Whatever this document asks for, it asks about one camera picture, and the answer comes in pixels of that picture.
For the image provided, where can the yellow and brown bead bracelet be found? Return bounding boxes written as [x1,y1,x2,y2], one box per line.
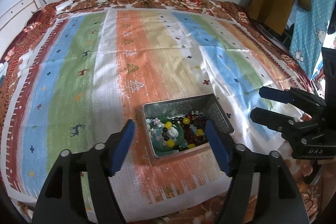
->
[161,117,206,150]

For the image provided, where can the green jade bangle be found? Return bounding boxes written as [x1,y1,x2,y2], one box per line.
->
[149,117,186,156]

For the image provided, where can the white charger on bed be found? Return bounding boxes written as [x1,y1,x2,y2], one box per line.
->
[55,0,74,12]

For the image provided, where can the silver metal tin box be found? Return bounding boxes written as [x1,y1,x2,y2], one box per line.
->
[142,94,235,159]

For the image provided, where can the white headboard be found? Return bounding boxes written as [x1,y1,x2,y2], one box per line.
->
[1,0,42,33]

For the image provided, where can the blue dotted curtain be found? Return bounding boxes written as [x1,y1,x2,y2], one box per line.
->
[286,0,335,80]

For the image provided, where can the red bead bracelet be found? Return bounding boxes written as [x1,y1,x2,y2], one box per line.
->
[182,114,210,147]

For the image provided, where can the grey crumpled cloth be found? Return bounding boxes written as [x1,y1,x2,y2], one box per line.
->
[0,62,8,85]

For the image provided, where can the right hand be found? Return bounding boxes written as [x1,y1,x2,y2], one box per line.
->
[298,113,311,122]

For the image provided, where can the multicolour small bead bracelet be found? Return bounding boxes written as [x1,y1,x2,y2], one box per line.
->
[145,117,164,140]

